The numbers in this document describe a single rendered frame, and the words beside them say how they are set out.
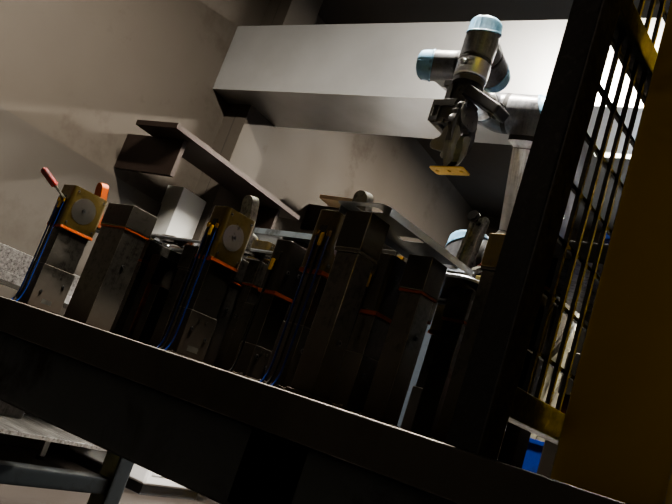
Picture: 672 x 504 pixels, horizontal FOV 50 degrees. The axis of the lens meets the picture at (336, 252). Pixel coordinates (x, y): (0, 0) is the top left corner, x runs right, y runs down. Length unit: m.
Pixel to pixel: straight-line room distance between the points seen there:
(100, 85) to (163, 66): 0.49
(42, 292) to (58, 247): 0.13
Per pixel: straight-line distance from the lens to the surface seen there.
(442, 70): 1.78
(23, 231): 4.13
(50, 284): 2.10
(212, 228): 1.59
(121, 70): 4.46
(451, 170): 1.54
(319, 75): 4.49
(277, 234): 2.18
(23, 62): 4.10
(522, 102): 2.10
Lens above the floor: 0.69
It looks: 12 degrees up
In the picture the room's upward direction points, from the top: 19 degrees clockwise
